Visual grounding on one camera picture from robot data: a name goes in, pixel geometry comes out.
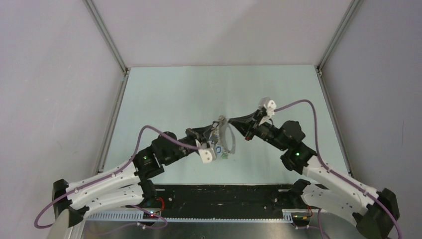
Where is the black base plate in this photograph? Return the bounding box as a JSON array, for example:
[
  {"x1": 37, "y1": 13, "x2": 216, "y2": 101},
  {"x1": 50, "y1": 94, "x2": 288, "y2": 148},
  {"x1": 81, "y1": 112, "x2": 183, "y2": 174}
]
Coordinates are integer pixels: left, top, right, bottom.
[{"x1": 92, "y1": 179, "x2": 360, "y2": 220}]

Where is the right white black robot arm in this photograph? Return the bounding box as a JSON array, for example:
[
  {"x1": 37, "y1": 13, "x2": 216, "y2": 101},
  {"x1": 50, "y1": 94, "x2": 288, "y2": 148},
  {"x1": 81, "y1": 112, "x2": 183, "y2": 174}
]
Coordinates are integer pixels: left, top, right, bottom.
[{"x1": 228, "y1": 110, "x2": 400, "y2": 239}]

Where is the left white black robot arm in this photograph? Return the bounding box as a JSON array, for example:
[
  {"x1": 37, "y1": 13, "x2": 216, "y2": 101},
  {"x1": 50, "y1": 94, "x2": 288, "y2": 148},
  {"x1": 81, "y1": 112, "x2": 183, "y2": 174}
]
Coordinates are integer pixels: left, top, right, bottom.
[{"x1": 52, "y1": 122, "x2": 219, "y2": 227}]

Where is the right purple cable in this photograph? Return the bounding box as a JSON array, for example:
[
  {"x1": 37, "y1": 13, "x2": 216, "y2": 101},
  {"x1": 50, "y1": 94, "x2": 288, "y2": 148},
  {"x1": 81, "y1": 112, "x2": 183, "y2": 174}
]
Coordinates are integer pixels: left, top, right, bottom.
[{"x1": 273, "y1": 99, "x2": 405, "y2": 239}]

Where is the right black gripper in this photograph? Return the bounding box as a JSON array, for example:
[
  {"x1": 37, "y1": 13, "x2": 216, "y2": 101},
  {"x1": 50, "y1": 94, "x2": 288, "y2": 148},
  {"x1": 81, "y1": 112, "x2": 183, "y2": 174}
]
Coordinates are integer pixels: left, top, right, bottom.
[{"x1": 228, "y1": 109, "x2": 288, "y2": 152}]

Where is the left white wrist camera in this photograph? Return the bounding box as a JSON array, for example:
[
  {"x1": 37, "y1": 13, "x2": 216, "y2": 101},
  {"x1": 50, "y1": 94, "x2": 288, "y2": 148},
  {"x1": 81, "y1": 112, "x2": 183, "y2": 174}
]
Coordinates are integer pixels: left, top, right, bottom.
[{"x1": 195, "y1": 139, "x2": 216, "y2": 164}]

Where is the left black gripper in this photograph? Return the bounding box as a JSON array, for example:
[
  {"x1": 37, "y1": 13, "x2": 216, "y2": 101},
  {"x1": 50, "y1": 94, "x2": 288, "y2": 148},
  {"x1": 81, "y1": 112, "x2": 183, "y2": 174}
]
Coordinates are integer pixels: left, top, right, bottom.
[{"x1": 164, "y1": 125, "x2": 213, "y2": 165}]

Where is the left aluminium frame post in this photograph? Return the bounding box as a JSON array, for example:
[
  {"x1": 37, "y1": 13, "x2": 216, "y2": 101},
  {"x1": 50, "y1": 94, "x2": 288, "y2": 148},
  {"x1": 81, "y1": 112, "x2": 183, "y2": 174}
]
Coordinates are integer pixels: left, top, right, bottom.
[{"x1": 83, "y1": 0, "x2": 128, "y2": 76}]

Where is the purple cable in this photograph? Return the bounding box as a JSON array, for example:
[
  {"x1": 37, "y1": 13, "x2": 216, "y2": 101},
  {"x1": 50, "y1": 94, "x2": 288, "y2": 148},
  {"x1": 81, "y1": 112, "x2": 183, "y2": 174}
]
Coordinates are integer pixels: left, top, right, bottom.
[
  {"x1": 273, "y1": 99, "x2": 405, "y2": 239},
  {"x1": 34, "y1": 125, "x2": 202, "y2": 236}
]

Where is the right aluminium frame post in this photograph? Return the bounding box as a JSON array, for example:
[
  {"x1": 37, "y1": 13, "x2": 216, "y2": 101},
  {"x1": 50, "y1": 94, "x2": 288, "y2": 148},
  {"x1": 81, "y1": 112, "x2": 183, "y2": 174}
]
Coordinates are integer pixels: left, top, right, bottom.
[{"x1": 316, "y1": 0, "x2": 364, "y2": 76}]

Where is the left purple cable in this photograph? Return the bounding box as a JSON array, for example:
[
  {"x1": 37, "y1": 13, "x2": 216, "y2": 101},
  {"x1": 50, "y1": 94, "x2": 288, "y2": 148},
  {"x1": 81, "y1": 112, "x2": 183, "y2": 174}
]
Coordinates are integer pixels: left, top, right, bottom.
[{"x1": 34, "y1": 125, "x2": 202, "y2": 236}]

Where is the grey toothed keyring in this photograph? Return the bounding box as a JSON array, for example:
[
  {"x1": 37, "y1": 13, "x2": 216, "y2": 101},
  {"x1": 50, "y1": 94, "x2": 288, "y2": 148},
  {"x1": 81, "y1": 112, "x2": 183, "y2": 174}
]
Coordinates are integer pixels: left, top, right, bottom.
[{"x1": 213, "y1": 115, "x2": 236, "y2": 156}]

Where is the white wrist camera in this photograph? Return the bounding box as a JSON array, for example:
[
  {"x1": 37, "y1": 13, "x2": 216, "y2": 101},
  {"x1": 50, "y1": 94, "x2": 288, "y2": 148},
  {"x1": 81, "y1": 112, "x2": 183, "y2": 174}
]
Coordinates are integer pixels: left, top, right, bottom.
[
  {"x1": 195, "y1": 139, "x2": 216, "y2": 164},
  {"x1": 258, "y1": 97, "x2": 277, "y2": 125}
]

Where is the aluminium frame post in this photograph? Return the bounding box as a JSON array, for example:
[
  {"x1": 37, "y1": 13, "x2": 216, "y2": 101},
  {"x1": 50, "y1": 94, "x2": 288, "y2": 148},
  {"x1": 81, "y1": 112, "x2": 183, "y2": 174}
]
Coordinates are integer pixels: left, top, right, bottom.
[
  {"x1": 316, "y1": 0, "x2": 364, "y2": 76},
  {"x1": 83, "y1": 0, "x2": 128, "y2": 76}
]

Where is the grey slotted cable duct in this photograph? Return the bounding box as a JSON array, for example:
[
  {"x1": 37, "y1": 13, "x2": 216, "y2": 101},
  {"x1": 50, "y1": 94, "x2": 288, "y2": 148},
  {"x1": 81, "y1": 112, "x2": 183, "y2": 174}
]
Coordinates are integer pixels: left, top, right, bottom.
[{"x1": 87, "y1": 210, "x2": 293, "y2": 223}]

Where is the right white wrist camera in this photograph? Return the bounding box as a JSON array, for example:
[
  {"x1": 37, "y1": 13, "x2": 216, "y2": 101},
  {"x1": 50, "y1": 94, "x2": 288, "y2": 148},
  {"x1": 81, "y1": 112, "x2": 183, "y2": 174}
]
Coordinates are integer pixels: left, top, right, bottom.
[{"x1": 258, "y1": 97, "x2": 277, "y2": 125}]

